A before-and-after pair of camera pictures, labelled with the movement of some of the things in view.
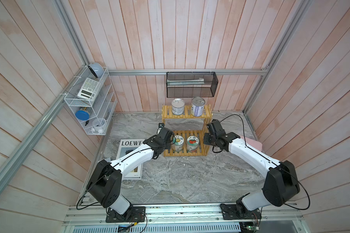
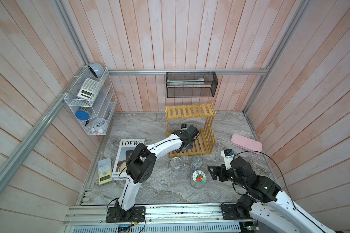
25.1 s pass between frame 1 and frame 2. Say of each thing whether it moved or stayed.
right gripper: moved
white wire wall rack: stayed
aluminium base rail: stayed
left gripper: moved
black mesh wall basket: stayed
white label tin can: moved
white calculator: stayed
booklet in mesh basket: stayed
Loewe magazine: stayed
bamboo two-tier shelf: stayed
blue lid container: stayed
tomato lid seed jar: moved
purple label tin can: moved
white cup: stayed
